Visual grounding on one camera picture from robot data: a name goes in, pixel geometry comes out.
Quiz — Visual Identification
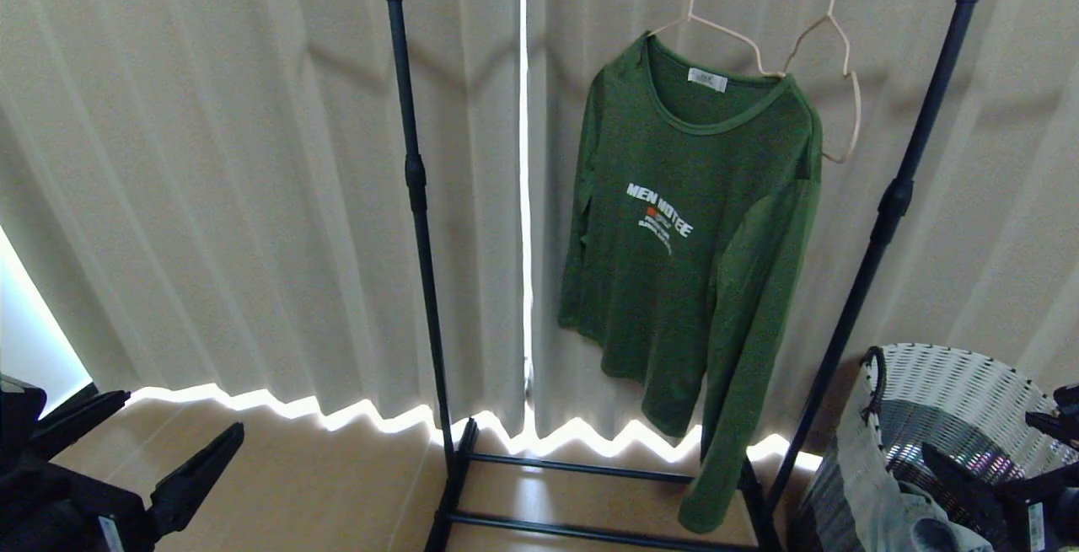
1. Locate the black clothes rack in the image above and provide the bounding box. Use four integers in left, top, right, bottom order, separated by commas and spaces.
194, 0, 1079, 552

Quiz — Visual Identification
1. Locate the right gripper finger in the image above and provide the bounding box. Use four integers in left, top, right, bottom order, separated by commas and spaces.
1024, 411, 1079, 448
920, 442, 1027, 529

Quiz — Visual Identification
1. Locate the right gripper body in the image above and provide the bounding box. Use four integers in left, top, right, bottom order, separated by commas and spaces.
997, 462, 1079, 552

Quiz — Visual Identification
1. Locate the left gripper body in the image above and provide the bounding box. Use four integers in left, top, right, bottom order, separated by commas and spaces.
0, 451, 156, 552

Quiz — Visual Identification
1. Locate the pale grey garment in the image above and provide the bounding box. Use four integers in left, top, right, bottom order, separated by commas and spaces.
843, 417, 996, 552

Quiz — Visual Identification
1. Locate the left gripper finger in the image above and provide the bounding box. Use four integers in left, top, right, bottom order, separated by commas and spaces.
146, 423, 246, 541
28, 389, 132, 460

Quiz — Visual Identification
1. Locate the beige curtain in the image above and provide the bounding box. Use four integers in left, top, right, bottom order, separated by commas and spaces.
0, 0, 1079, 452

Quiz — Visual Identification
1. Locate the green printed shirt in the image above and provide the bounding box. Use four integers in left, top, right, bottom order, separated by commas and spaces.
556, 32, 823, 534

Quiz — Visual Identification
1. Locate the white laundry basket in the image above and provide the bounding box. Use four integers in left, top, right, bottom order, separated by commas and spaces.
792, 344, 1079, 552

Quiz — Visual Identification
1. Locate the pink clothes hanger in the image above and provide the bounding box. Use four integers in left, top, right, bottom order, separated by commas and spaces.
782, 0, 863, 165
647, 0, 785, 78

